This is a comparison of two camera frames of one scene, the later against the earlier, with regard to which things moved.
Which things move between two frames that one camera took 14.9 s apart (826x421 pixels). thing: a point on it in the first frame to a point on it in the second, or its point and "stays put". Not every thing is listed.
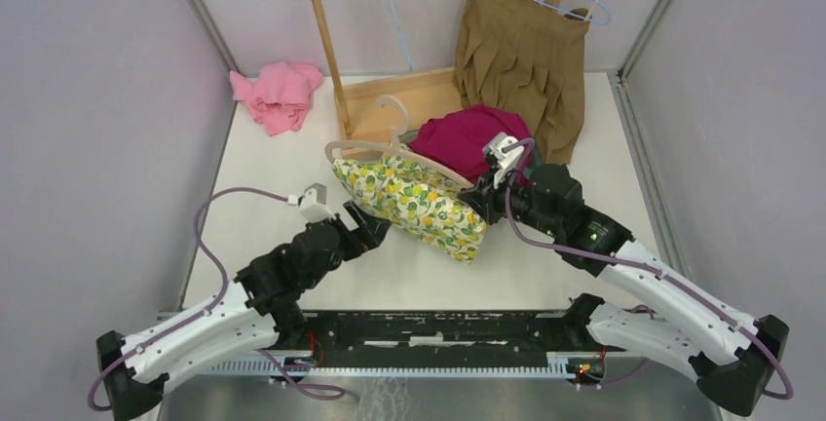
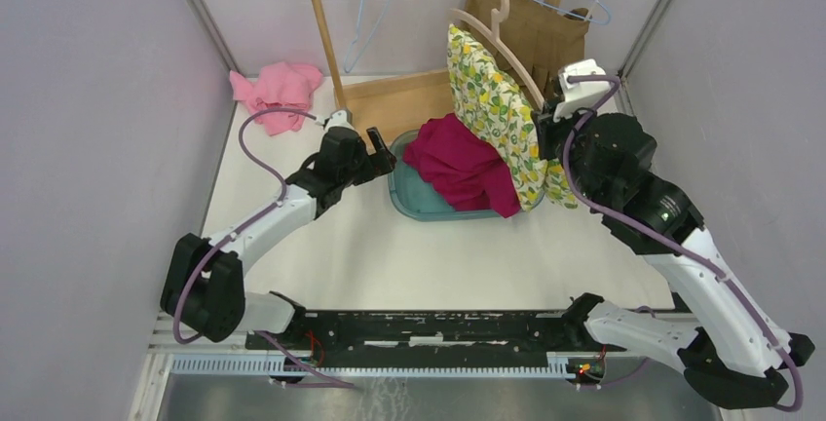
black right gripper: (484, 197) to (548, 126)
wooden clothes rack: (370, 108) stays put
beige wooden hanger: (393, 148) to (493, 31)
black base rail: (454, 331) stays put
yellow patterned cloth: (419, 199) to (493, 105)
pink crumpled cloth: (278, 95) stays put
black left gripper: (370, 232) to (377, 164)
